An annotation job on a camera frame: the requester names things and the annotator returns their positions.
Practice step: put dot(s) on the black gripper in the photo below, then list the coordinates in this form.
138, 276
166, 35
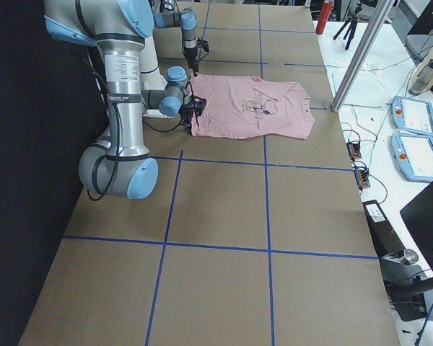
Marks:
186, 112
191, 57

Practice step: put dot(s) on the pink Snoopy t-shirt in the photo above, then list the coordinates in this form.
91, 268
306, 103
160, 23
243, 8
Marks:
241, 107

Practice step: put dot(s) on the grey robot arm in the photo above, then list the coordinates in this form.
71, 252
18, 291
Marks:
169, 15
118, 162

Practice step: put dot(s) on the red bottle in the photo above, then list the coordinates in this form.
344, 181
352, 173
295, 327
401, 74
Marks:
325, 13

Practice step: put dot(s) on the upper orange circuit board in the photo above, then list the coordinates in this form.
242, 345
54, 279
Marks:
354, 150

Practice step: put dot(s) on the orange circuit board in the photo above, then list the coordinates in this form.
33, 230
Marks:
362, 177
354, 150

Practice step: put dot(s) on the black tripod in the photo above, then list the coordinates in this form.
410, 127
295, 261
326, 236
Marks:
350, 26

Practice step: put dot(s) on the lower orange circuit board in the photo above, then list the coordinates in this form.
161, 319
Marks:
362, 177

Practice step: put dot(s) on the upper teach pendant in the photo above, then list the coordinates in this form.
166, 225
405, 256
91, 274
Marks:
412, 115

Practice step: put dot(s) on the teach pendant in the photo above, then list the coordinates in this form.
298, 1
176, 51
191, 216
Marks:
413, 155
412, 115

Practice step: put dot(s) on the lower teach pendant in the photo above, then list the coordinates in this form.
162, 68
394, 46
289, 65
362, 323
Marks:
413, 155

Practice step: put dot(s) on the clear water bottle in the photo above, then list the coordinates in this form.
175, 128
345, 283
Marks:
422, 79

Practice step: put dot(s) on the black box white label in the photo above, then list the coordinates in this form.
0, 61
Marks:
384, 238

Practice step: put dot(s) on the black monitor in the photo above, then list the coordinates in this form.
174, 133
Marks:
418, 218

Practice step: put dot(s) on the aluminium frame post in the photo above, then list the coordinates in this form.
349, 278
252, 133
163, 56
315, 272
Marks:
363, 48

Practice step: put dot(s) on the metal camera stand clamp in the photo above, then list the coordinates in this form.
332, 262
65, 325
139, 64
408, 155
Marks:
409, 289

